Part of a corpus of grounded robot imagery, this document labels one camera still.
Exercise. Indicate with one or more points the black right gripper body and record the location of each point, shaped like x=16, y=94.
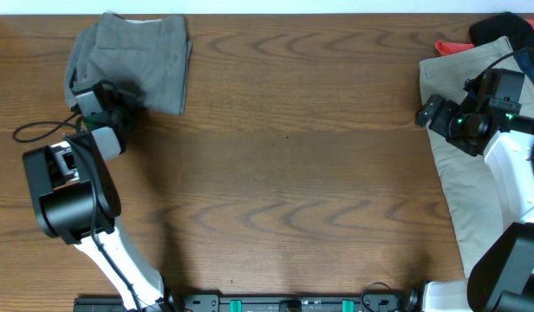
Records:
x=452, y=124

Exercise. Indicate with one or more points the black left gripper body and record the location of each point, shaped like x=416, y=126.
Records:
x=127, y=102

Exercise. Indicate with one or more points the grey shorts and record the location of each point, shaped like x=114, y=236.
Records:
x=149, y=57

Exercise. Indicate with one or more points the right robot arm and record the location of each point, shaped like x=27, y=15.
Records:
x=488, y=122

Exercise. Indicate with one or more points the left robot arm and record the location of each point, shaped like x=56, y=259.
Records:
x=74, y=197

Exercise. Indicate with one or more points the red garment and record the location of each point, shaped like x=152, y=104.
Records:
x=451, y=46

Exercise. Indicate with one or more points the beige khaki shorts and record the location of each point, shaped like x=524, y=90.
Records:
x=467, y=182

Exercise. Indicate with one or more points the black garment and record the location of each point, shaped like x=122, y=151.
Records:
x=518, y=31

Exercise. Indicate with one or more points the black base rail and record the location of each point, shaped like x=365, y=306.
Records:
x=376, y=301

